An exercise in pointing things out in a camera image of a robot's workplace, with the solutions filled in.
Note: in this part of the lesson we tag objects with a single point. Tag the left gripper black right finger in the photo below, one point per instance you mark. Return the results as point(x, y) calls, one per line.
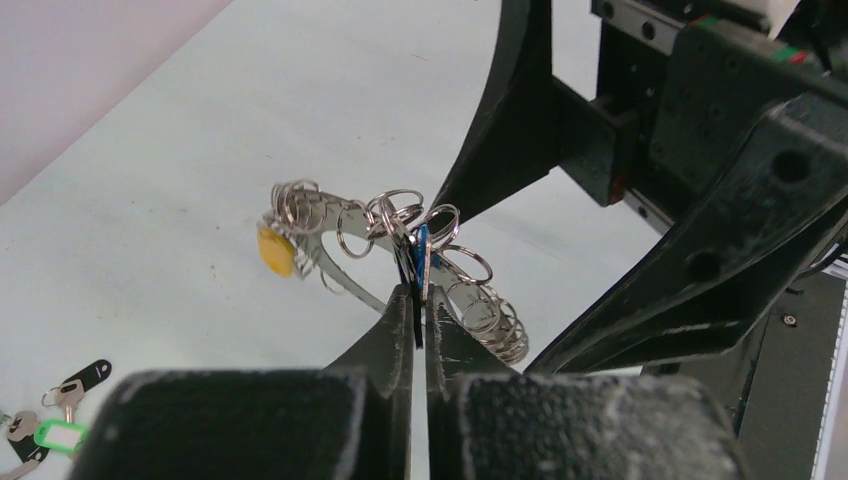
point(487, 421)

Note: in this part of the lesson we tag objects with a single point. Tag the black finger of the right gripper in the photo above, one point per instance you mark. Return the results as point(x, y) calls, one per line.
point(703, 287)
point(529, 123)

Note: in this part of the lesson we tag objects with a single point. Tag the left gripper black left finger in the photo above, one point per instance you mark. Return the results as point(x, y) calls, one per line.
point(348, 420)

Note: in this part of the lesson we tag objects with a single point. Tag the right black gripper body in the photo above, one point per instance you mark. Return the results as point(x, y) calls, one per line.
point(681, 82)

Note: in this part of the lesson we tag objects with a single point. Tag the metal disc with keyrings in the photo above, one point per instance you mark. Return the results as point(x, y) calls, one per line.
point(304, 214)

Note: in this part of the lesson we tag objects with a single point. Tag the yellow key tag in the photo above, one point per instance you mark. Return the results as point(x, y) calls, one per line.
point(276, 252)

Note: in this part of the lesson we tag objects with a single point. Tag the black tagged key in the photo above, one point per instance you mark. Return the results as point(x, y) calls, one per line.
point(92, 375)

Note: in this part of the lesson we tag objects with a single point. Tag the green tagged key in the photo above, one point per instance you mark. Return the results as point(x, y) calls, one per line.
point(63, 435)

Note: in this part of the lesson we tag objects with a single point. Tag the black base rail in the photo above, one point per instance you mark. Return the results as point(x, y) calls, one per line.
point(773, 385)

